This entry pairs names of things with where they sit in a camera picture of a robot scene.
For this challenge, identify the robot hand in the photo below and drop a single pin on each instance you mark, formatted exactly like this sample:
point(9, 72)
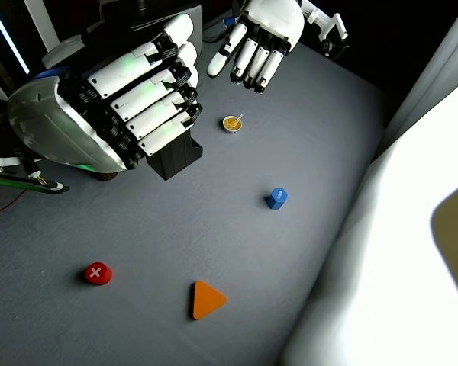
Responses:
point(275, 23)
point(53, 126)

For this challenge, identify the black box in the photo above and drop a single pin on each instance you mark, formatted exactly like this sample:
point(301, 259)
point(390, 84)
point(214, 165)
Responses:
point(175, 156)

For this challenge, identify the toy cupcake with cream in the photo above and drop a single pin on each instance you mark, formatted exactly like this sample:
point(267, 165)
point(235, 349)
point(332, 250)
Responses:
point(107, 176)

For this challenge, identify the white light strip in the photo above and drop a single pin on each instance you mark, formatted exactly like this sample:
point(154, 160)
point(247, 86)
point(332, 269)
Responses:
point(7, 38)

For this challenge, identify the small bowl of yellow noodles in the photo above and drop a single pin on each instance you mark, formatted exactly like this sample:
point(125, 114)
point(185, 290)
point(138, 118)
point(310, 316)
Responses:
point(232, 124)

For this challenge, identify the red round block white cross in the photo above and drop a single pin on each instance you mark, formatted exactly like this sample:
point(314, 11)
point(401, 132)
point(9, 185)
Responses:
point(98, 273)

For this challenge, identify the blue hexagonal block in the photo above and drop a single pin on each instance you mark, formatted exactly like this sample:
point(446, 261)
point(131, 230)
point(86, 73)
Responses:
point(276, 199)

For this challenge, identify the grey table cloth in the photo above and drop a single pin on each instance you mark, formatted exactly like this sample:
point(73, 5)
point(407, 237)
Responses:
point(252, 248)

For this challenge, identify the orange triangle block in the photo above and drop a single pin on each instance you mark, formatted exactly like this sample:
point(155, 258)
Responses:
point(205, 300)

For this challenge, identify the white curtain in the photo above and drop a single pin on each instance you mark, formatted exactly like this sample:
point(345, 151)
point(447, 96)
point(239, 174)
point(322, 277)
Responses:
point(366, 267)

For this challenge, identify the blurred tan panel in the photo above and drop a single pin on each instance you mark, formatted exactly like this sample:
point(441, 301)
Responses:
point(454, 248)

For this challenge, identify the white frame post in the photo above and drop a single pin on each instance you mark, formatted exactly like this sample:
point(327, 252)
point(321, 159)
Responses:
point(42, 23)

